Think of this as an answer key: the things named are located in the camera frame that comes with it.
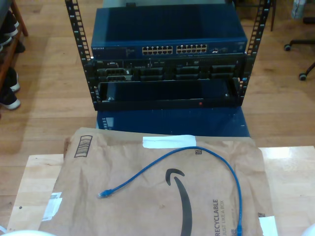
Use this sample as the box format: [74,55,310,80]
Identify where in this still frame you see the blue network cable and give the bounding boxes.
[97,146,244,236]

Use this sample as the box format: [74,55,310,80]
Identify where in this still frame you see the dark blue metal case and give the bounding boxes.
[95,108,251,138]

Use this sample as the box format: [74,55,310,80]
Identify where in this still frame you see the long white tape strip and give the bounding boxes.
[142,134,197,149]

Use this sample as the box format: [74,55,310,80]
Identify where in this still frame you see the black rack server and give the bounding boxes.
[91,55,248,82]

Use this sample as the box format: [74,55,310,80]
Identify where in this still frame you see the brown paper mailer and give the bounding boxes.
[36,126,279,236]

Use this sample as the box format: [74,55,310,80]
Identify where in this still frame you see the white shipping label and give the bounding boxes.
[41,191,63,221]

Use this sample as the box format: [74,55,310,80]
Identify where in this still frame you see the dark shoe white sole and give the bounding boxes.
[6,67,21,93]
[3,9,20,37]
[0,90,22,111]
[0,34,13,47]

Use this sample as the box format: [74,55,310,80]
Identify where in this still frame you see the black chair leg with caster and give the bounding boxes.
[298,61,315,81]

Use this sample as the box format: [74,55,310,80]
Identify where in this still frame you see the dark table leg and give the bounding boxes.
[269,0,276,32]

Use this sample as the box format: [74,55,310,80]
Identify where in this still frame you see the plain dark shoe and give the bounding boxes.
[13,39,27,54]

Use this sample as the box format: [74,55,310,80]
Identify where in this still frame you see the white tape patch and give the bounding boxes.
[257,212,279,236]

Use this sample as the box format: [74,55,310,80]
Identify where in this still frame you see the wooden shoe rack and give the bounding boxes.
[0,0,29,87]

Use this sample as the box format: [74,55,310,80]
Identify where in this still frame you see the hanging patterned cloth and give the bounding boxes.
[291,0,308,20]

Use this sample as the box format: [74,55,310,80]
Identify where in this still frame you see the blue network switch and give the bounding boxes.
[90,4,248,59]

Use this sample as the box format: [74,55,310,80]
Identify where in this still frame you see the black open rack frame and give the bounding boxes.
[64,0,271,111]

